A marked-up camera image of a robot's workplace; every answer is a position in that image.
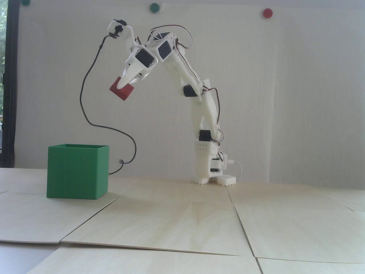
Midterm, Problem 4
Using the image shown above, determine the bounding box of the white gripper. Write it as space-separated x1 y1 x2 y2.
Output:
117 26 159 88

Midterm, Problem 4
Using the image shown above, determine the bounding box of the red block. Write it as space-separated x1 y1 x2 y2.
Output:
109 76 135 101

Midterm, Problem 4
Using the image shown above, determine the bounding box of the green box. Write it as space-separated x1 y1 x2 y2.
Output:
46 144 110 200

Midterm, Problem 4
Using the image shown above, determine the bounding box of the white corrugated backdrop sheet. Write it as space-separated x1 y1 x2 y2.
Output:
17 2 279 184
268 3 365 191

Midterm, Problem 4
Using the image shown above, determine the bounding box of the light plywood sheet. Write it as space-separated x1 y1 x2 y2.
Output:
27 247 264 274
227 183 365 263
0 168 118 243
256 257 365 274
61 197 252 256

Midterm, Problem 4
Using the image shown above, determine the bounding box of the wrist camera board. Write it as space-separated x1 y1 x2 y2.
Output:
107 19 127 39

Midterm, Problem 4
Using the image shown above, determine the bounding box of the black camera cable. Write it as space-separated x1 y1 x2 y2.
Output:
79 33 138 176

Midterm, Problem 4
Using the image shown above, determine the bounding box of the red striped servo wire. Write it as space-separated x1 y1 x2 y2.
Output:
150 24 194 46

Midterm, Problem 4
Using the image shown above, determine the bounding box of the black window frame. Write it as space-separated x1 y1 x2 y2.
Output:
2 0 20 169

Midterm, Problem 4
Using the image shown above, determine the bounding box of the white usb cable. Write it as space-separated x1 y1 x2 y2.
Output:
228 160 243 182

